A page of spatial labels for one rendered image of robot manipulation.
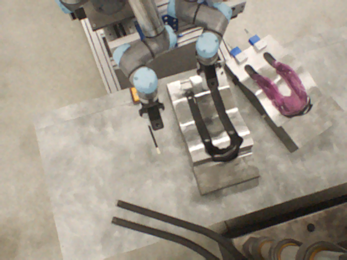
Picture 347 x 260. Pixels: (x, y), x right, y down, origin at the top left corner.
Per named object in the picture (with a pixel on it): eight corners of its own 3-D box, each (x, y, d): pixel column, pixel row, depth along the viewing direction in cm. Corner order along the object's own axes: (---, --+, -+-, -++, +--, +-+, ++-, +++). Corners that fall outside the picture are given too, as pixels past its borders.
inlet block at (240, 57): (220, 46, 173) (222, 40, 167) (229, 41, 173) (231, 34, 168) (237, 67, 170) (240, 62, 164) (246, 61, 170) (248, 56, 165)
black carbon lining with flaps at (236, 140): (183, 94, 162) (184, 86, 153) (218, 84, 163) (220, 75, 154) (208, 168, 153) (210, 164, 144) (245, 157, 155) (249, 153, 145)
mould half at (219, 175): (166, 91, 170) (166, 80, 157) (220, 76, 172) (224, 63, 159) (200, 195, 157) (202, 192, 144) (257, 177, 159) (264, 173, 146)
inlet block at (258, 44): (239, 34, 174) (241, 28, 169) (248, 29, 175) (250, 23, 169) (256, 55, 171) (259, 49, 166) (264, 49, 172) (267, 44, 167)
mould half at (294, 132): (224, 67, 173) (227, 57, 162) (267, 39, 176) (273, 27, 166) (290, 153, 162) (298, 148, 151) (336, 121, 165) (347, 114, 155)
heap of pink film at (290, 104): (246, 77, 165) (250, 70, 157) (277, 57, 167) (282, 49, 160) (283, 123, 159) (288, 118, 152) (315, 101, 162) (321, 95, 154)
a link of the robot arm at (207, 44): (223, 33, 122) (214, 57, 121) (222, 44, 133) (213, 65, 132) (201, 25, 123) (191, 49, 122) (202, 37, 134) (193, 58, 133)
